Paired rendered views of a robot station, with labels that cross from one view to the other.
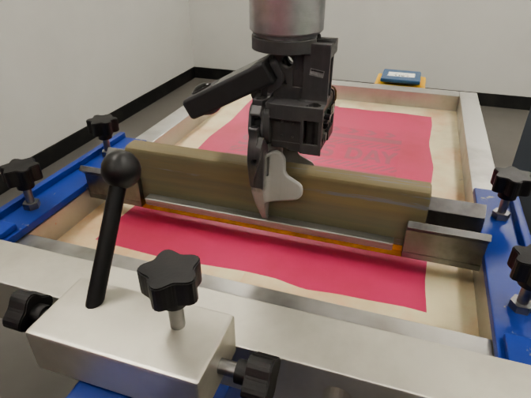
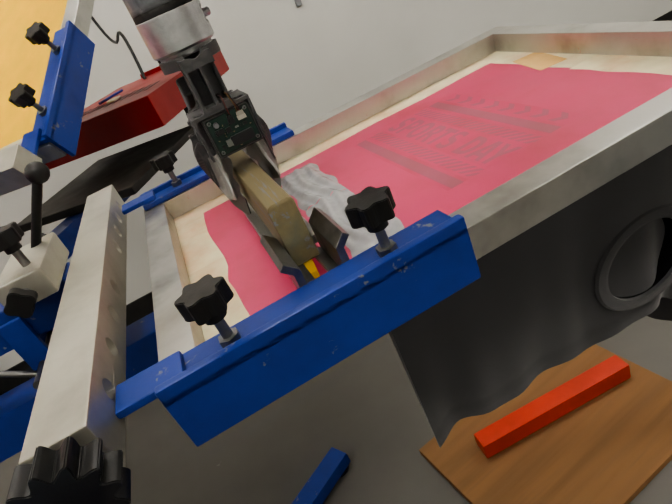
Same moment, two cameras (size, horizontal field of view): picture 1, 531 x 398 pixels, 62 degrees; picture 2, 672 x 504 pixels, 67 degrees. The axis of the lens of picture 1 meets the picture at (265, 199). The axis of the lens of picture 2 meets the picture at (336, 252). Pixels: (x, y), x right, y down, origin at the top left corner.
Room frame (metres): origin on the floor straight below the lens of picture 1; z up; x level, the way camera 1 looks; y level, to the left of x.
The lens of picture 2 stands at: (0.22, -0.62, 1.24)
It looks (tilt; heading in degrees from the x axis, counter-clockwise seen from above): 29 degrees down; 62
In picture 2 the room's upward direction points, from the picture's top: 25 degrees counter-clockwise
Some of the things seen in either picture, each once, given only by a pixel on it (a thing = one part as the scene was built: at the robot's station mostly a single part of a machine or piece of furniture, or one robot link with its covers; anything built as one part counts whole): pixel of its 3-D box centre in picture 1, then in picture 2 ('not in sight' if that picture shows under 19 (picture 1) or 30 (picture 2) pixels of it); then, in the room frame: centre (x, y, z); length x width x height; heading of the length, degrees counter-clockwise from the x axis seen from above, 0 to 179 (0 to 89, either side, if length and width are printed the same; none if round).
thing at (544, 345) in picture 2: not in sight; (545, 286); (0.68, -0.26, 0.77); 0.46 x 0.09 x 0.36; 162
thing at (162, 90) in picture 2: not in sight; (137, 103); (0.75, 1.20, 1.06); 0.61 x 0.46 x 0.12; 42
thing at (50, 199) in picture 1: (78, 193); (224, 176); (0.55, 0.27, 0.97); 0.30 x 0.05 x 0.07; 162
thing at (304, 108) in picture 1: (291, 93); (213, 101); (0.47, -0.03, 1.15); 0.09 x 0.08 x 0.12; 72
